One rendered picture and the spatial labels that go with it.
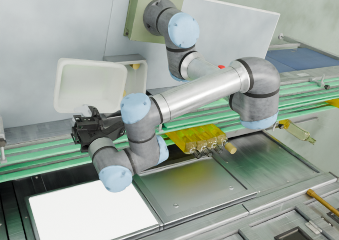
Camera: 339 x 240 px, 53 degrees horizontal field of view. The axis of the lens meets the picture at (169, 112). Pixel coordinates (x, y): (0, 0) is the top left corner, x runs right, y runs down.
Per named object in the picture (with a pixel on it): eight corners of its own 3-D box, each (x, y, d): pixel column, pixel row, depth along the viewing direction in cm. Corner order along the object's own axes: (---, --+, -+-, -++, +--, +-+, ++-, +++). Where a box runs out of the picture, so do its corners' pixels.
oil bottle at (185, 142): (163, 132, 165) (186, 157, 150) (164, 122, 163) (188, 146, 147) (173, 130, 168) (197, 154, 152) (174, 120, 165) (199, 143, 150)
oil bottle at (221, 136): (193, 126, 174) (218, 148, 158) (194, 117, 171) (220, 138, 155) (202, 125, 176) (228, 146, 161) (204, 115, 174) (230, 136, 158)
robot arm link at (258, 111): (184, 33, 139) (289, 83, 100) (187, 65, 148) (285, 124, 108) (159, 43, 135) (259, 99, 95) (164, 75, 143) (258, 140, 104)
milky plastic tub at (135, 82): (101, 103, 155) (108, 112, 149) (102, 56, 145) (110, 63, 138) (136, 98, 164) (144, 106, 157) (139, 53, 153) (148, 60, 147)
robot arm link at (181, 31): (182, 3, 132) (201, 12, 122) (185, 36, 140) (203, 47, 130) (154, 12, 128) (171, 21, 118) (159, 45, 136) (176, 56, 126)
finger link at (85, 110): (69, 98, 108) (77, 114, 102) (88, 97, 112) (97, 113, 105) (68, 106, 110) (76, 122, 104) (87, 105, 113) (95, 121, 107)
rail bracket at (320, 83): (307, 81, 205) (325, 90, 195) (311, 69, 201) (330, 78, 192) (311, 80, 207) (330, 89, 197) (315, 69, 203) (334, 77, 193)
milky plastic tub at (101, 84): (52, 50, 105) (59, 59, 99) (119, 57, 117) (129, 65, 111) (46, 101, 112) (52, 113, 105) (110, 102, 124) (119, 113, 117)
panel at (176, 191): (24, 202, 132) (43, 273, 107) (23, 196, 131) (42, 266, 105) (211, 155, 175) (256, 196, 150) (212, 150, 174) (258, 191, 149)
